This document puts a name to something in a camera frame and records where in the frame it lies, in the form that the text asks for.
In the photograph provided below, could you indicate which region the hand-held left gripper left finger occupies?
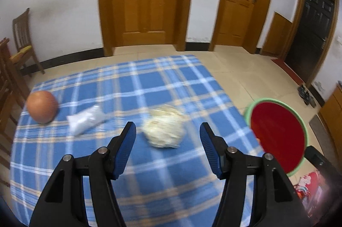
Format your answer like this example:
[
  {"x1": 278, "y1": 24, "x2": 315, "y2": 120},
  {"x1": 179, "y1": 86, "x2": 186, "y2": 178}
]
[{"x1": 29, "y1": 122, "x2": 137, "y2": 227}]

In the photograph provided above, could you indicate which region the black entrance door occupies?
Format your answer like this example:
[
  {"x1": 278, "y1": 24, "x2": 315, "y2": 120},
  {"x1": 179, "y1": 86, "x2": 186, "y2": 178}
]
[{"x1": 283, "y1": 0, "x2": 339, "y2": 86}]

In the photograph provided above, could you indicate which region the orange fruit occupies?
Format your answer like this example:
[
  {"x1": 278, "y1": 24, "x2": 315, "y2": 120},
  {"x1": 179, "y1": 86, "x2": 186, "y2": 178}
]
[{"x1": 26, "y1": 90, "x2": 59, "y2": 124}]

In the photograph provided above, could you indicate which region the wooden panel door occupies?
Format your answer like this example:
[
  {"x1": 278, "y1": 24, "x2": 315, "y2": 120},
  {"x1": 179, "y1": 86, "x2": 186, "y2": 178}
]
[{"x1": 97, "y1": 0, "x2": 197, "y2": 57}]

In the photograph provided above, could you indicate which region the grey floor mat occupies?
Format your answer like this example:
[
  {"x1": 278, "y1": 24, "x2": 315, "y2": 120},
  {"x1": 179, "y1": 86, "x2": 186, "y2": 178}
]
[{"x1": 308, "y1": 114, "x2": 334, "y2": 153}]

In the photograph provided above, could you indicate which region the white paper ball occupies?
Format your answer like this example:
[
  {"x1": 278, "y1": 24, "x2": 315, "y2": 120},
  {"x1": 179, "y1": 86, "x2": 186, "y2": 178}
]
[{"x1": 143, "y1": 105, "x2": 185, "y2": 149}]

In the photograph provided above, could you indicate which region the yellow seat cushion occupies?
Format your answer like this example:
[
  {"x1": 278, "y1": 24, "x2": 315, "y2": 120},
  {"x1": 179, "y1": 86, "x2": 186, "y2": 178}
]
[{"x1": 9, "y1": 45, "x2": 34, "y2": 63}]

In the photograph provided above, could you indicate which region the red printed bag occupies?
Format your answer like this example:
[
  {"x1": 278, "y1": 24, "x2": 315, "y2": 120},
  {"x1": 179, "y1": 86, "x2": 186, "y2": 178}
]
[{"x1": 293, "y1": 171, "x2": 325, "y2": 217}]

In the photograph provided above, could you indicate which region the white plastic bag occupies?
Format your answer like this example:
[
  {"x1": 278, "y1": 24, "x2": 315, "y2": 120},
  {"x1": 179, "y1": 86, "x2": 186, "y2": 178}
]
[{"x1": 67, "y1": 105, "x2": 107, "y2": 136}]

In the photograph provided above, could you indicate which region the red doormat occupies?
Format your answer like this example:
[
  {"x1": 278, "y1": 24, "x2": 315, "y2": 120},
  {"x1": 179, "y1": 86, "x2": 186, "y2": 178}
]
[{"x1": 270, "y1": 57, "x2": 304, "y2": 85}]

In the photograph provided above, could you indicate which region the small wooden chair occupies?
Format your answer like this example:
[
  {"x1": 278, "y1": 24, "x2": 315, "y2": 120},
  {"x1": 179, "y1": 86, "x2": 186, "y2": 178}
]
[{"x1": 12, "y1": 8, "x2": 45, "y2": 75}]

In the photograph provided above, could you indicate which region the red basin with green rim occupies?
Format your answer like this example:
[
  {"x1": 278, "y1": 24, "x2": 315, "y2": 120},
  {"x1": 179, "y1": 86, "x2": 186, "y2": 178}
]
[{"x1": 244, "y1": 98, "x2": 308, "y2": 177}]

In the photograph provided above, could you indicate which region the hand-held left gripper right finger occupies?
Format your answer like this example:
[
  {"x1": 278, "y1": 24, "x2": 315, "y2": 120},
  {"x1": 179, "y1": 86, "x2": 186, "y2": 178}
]
[{"x1": 200, "y1": 122, "x2": 313, "y2": 227}]

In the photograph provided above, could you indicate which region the wooden door with metal handle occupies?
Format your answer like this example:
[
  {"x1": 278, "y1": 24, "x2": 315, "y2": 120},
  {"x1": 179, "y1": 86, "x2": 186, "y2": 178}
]
[{"x1": 208, "y1": 0, "x2": 277, "y2": 54}]

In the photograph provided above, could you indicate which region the low wooden wall cabinet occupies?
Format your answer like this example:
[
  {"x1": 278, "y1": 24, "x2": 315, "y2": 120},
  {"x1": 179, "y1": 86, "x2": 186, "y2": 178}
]
[{"x1": 261, "y1": 11, "x2": 293, "y2": 57}]

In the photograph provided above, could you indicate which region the large wooden chair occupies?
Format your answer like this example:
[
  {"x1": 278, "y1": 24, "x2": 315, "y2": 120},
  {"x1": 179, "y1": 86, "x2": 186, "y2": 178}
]
[{"x1": 0, "y1": 37, "x2": 31, "y2": 190}]

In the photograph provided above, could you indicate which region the blue plaid tablecloth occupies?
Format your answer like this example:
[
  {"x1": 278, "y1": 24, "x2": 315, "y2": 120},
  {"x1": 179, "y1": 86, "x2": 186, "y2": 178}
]
[{"x1": 9, "y1": 54, "x2": 268, "y2": 227}]

